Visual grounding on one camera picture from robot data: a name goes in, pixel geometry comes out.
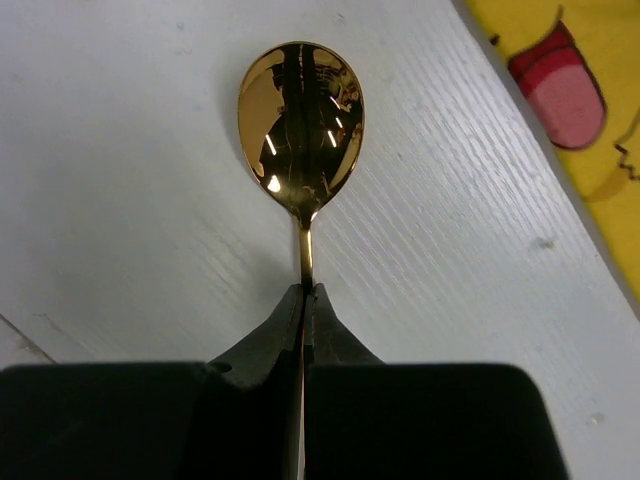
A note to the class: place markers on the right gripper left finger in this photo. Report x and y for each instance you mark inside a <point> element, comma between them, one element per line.
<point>264,374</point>

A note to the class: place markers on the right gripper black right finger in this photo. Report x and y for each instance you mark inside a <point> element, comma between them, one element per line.
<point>339,374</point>

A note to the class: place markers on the gold spoon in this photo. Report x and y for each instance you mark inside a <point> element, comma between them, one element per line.
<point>301,122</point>

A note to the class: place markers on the blue yellow printed cloth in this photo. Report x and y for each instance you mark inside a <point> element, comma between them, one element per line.
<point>576,63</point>

